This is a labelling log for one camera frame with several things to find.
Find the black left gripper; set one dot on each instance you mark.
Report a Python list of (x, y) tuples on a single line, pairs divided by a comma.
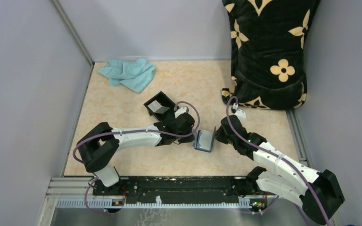
[(186, 139)]

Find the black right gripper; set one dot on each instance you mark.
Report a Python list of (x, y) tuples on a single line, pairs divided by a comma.
[(218, 134)]

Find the blue leather card holder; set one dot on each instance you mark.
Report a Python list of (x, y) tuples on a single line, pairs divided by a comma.
[(204, 140)]

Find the grey credit card stack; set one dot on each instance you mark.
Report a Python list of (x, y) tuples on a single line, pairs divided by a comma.
[(156, 107)]

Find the black plastic card box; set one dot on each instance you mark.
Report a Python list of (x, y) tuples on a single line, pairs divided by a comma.
[(162, 98)]

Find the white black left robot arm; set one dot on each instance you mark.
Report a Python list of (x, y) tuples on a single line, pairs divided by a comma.
[(96, 149)]

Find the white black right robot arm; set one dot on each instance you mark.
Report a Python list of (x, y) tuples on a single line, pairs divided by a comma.
[(317, 193)]

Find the light blue cloth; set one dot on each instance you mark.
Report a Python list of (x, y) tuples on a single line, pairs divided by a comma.
[(136, 75)]

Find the black floral cushion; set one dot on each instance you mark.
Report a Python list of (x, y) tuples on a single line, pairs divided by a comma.
[(267, 52)]

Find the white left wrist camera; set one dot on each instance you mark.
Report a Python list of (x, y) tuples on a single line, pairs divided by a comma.
[(181, 111)]

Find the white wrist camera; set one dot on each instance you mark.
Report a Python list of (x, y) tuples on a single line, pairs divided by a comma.
[(181, 111), (239, 113)]

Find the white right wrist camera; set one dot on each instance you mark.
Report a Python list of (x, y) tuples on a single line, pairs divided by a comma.
[(239, 113)]

